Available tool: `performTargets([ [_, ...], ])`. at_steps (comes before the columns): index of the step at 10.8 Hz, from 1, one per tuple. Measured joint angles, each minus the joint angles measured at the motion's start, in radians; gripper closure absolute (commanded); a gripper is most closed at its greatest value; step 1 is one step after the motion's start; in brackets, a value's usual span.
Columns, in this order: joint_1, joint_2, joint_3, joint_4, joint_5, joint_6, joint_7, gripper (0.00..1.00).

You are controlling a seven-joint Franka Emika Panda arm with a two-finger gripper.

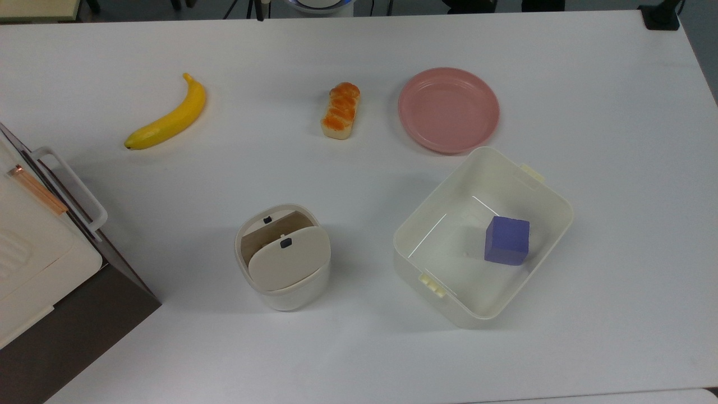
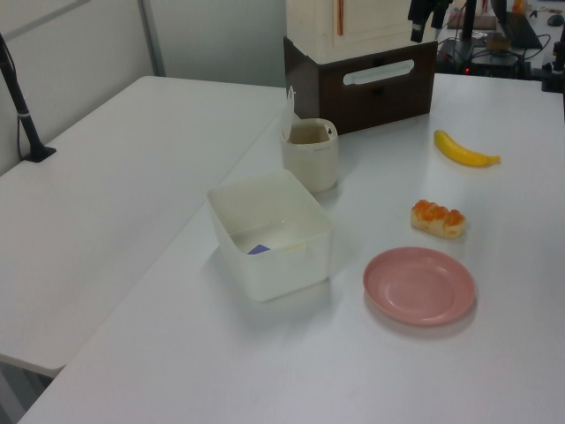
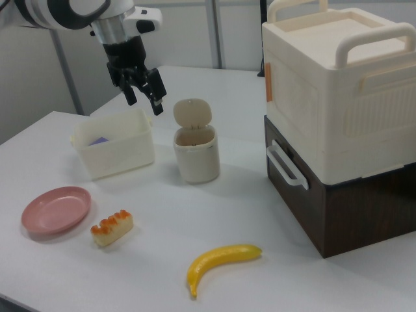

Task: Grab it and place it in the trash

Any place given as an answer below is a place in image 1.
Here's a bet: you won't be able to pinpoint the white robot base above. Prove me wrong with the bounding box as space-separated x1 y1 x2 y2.
285 0 356 16

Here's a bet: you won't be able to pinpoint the white desktop trash can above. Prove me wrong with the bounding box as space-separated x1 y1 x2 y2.
234 203 332 312

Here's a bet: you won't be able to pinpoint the glazed bread loaf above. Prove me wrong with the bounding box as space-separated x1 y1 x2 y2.
320 82 361 140

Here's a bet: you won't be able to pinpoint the beige swing lid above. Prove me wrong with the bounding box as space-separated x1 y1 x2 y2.
247 226 332 292

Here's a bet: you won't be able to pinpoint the white plastic storage bin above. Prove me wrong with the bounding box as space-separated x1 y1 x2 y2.
393 146 574 329

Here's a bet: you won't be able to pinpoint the pink round plate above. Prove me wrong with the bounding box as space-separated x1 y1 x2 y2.
398 67 500 154

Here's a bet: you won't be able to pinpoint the blue cube block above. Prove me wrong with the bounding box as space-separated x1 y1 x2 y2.
484 215 531 266

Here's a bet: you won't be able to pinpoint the yellow banana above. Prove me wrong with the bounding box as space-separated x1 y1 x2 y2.
124 72 208 151

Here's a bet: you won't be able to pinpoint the black tripod legs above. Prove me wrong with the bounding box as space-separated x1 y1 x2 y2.
223 0 265 22

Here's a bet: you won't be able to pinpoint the copper coloured bar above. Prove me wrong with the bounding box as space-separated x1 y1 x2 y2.
8 164 69 215

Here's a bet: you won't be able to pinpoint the white oven with dark door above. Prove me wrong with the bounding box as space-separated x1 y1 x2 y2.
0 122 162 404

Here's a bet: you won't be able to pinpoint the black table clamp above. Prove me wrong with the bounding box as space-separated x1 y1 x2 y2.
638 0 681 31

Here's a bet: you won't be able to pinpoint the beige side table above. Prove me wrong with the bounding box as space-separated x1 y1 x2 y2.
0 0 82 23

